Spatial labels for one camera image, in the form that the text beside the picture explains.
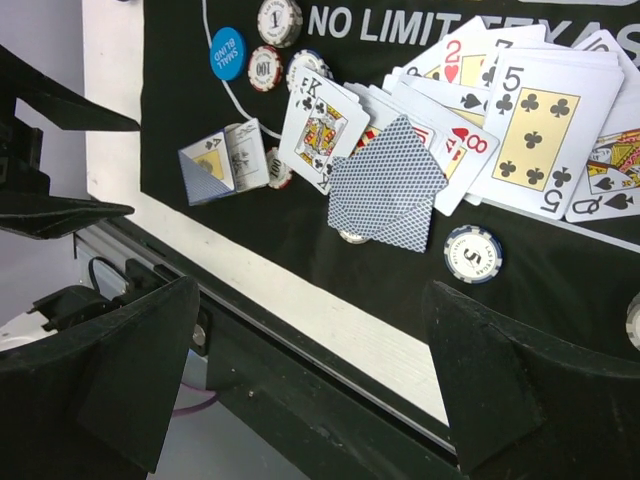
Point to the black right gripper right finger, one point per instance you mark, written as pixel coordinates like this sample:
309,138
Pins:
524,404

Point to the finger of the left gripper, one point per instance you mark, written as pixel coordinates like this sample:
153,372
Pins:
62,106
39,216

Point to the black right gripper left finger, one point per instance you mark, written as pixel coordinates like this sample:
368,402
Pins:
95,401

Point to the blue poker chip stack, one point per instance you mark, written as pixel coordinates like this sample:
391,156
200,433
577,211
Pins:
472,254

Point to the blue blind button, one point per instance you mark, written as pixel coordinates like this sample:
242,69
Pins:
228,54

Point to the blue playing card deck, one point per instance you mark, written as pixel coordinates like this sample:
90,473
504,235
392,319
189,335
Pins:
228,162

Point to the single red 100 chip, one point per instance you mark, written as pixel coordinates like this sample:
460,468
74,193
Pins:
265,68

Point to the queen of spades card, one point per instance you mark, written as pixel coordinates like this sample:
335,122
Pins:
609,185

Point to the face-down blue card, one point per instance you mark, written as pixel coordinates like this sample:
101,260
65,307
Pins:
386,191

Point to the king of clubs card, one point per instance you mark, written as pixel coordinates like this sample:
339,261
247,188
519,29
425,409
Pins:
323,121

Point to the eight of hearts card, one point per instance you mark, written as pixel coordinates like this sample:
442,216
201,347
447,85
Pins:
459,112

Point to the five of clubs card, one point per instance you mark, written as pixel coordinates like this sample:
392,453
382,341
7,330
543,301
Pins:
547,108

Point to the two of hearts card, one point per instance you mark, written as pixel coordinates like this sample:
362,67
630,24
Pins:
458,57

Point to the black poker felt mat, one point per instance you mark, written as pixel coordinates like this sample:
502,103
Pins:
558,281

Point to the aluminium mounting rail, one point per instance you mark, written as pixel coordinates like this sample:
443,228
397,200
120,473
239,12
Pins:
250,325

